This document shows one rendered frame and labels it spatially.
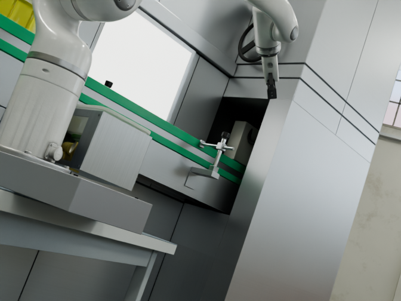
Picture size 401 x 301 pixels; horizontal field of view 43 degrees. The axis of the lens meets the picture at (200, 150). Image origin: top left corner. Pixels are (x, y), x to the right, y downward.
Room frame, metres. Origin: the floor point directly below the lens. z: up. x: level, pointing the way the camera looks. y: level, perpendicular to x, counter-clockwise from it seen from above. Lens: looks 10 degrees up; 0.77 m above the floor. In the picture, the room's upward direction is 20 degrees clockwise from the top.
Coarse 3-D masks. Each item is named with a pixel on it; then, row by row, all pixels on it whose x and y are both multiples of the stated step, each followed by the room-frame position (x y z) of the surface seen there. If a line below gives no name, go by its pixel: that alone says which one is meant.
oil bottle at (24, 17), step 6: (18, 0) 1.33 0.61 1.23; (24, 0) 1.33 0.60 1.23; (30, 0) 1.34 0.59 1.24; (18, 6) 1.33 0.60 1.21; (24, 6) 1.34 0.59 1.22; (30, 6) 1.35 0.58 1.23; (18, 12) 1.33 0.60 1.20; (24, 12) 1.34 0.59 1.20; (30, 12) 1.35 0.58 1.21; (12, 18) 1.33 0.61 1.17; (18, 18) 1.34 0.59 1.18; (24, 18) 1.35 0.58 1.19; (30, 18) 1.36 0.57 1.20; (24, 24) 1.35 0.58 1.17
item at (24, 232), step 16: (0, 224) 0.91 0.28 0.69; (16, 224) 0.95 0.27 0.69; (32, 224) 1.00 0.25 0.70; (48, 224) 1.05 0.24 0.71; (0, 240) 0.93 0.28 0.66; (16, 240) 0.97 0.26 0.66; (32, 240) 1.02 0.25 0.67; (48, 240) 1.07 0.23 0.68; (64, 240) 1.13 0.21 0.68; (80, 240) 1.19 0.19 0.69; (96, 240) 1.26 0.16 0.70; (112, 240) 1.34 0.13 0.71; (80, 256) 1.22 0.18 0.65; (96, 256) 1.29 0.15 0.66; (112, 256) 1.38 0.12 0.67; (128, 256) 1.48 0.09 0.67; (144, 256) 1.59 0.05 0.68; (144, 272) 1.64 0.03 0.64; (128, 288) 1.65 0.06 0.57
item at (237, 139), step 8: (240, 128) 2.18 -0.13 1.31; (248, 128) 2.18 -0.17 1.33; (256, 128) 2.21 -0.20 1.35; (232, 136) 2.20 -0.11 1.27; (240, 136) 2.16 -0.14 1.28; (256, 136) 2.22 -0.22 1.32; (232, 144) 2.19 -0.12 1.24; (240, 144) 2.17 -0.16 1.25; (248, 144) 2.20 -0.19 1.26; (224, 152) 2.21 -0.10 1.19; (232, 152) 2.18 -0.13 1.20; (240, 152) 2.18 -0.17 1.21; (248, 152) 2.22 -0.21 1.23; (240, 160) 2.19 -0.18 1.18; (248, 160) 2.23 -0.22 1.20
